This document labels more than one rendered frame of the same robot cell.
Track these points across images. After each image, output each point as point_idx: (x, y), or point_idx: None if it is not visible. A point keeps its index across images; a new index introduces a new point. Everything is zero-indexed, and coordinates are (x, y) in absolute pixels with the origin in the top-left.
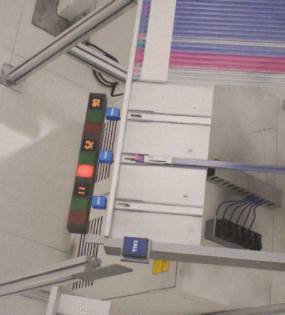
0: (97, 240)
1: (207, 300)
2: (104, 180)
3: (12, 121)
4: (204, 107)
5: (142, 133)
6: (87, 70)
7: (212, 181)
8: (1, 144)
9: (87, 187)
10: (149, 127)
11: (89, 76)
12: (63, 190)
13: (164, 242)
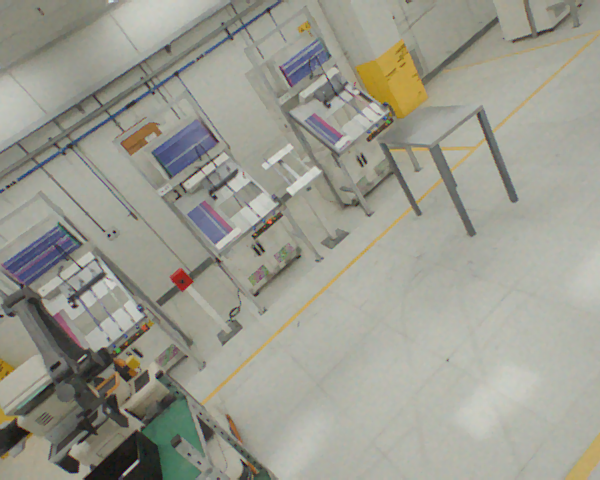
0: (279, 209)
1: None
2: (265, 265)
3: (273, 299)
4: (236, 216)
5: (252, 220)
6: (240, 313)
7: None
8: (281, 293)
9: (272, 218)
10: (250, 220)
11: (241, 311)
12: (276, 281)
13: (268, 197)
